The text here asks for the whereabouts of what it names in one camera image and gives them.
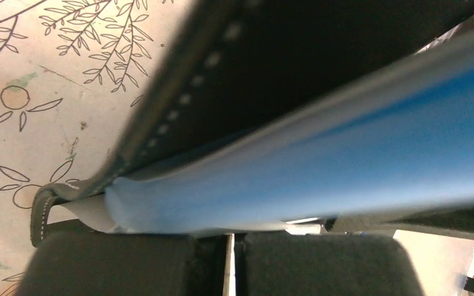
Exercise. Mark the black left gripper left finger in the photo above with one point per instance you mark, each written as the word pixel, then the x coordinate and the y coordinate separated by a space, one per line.
pixel 102 264

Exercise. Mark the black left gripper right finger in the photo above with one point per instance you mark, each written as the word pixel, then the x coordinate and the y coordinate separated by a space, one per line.
pixel 278 263

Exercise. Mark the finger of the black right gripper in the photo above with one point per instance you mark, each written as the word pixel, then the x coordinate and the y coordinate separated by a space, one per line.
pixel 451 222

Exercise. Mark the floral patterned table mat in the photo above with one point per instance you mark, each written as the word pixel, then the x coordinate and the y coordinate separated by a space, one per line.
pixel 71 73

